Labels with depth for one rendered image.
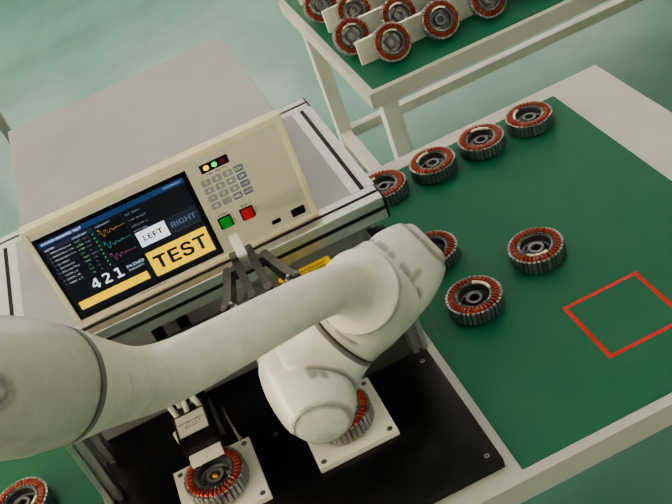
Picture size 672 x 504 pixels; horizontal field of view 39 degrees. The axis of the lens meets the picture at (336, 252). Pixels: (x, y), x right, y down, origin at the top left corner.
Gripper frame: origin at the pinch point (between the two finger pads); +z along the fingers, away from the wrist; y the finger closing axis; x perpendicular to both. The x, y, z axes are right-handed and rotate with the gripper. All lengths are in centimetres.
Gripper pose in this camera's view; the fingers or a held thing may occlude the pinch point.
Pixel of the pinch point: (240, 251)
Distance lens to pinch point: 146.6
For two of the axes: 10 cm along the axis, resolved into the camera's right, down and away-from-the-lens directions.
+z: -3.3, -5.0, 8.0
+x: -2.9, -7.5, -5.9
